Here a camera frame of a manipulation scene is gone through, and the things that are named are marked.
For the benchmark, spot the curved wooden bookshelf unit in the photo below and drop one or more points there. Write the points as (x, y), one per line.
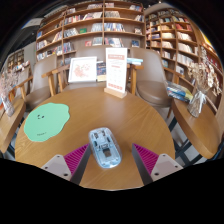
(173, 43)

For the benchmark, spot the glass vase with dried flowers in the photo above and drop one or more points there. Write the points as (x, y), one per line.
(196, 103)
(7, 100)

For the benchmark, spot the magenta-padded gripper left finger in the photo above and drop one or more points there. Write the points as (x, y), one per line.
(78, 159)

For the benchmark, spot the green cloud-shaped mouse pad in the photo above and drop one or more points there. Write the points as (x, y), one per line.
(46, 122)

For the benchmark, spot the white framed picture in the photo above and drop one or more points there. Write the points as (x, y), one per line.
(82, 69)

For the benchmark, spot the large wooden bookshelf unit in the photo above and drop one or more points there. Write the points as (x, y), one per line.
(86, 26)

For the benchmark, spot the stack of teal books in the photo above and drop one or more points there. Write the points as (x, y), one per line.
(134, 61)

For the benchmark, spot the dark blue book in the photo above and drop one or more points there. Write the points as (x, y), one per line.
(101, 70)

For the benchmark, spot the transparent computer mouse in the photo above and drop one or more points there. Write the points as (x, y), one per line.
(105, 148)

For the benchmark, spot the white sign on wooden stand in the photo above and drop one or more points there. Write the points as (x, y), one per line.
(116, 70)

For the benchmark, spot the small wooden shelf unit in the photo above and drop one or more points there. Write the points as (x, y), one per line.
(16, 59)

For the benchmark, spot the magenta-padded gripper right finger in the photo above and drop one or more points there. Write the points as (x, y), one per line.
(146, 160)

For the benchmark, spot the round wooden side table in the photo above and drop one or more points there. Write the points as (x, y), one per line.
(200, 131)
(10, 123)

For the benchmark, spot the pile of magazines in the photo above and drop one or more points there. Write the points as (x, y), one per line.
(179, 91)

